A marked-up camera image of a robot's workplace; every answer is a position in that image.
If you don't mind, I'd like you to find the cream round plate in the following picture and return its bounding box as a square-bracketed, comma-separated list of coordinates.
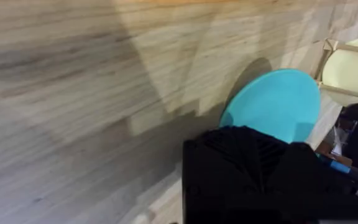
[321, 35, 358, 108]

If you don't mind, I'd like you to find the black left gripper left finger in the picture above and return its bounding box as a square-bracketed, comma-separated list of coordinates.
[182, 125, 265, 224]

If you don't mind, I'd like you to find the wooden peg dish rack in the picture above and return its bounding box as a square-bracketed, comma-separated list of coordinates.
[313, 37, 358, 98]

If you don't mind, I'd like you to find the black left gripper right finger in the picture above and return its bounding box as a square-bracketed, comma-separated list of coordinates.
[255, 136, 358, 224]

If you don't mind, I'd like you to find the blue round plate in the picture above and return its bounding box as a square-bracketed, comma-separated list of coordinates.
[218, 68, 321, 144]

